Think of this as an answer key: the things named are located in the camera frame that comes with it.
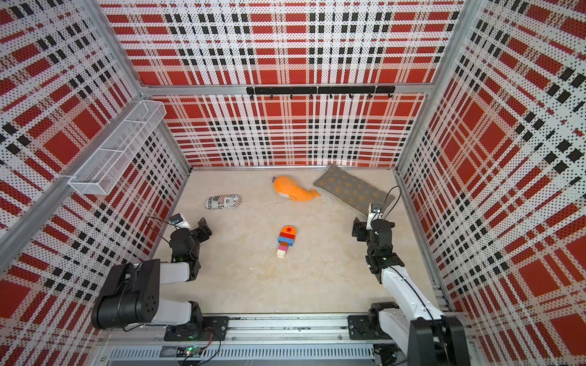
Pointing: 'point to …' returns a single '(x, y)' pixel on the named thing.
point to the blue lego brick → (288, 241)
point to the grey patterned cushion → (352, 188)
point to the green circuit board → (193, 351)
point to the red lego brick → (288, 235)
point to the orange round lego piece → (289, 229)
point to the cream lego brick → (281, 253)
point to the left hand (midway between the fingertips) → (202, 221)
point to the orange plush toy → (287, 187)
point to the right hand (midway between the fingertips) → (370, 218)
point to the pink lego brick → (283, 248)
